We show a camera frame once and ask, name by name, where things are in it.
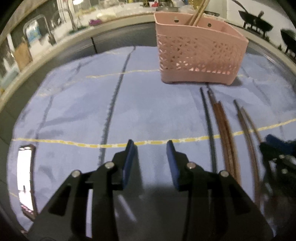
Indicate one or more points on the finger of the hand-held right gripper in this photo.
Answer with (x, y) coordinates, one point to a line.
(276, 141)

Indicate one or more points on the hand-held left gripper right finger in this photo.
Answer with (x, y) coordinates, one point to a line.
(173, 162)

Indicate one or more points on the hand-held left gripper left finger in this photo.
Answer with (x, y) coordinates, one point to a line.
(128, 162)

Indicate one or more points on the dark brown chopstick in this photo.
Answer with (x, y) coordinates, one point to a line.
(253, 126)
(248, 136)

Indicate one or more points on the brown wooden chopstick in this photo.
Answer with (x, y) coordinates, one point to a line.
(223, 139)
(231, 139)

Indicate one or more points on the pink perforated plastic basket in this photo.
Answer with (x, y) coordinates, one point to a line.
(196, 46)

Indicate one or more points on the blue striped tablecloth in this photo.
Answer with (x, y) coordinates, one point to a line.
(150, 111)

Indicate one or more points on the smartphone in dark case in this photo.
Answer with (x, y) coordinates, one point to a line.
(25, 176)

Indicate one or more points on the black wok with lid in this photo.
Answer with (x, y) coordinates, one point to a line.
(289, 34)

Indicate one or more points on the purple object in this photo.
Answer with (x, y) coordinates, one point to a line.
(95, 22)

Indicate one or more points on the light bamboo chopstick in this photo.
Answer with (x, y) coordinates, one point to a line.
(201, 14)
(196, 15)

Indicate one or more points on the square metal faucet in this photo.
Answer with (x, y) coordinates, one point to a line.
(52, 34)

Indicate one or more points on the wooden cutting board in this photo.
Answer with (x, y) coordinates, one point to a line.
(22, 55)

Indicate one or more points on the dish soap bottle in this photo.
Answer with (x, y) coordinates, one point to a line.
(32, 32)

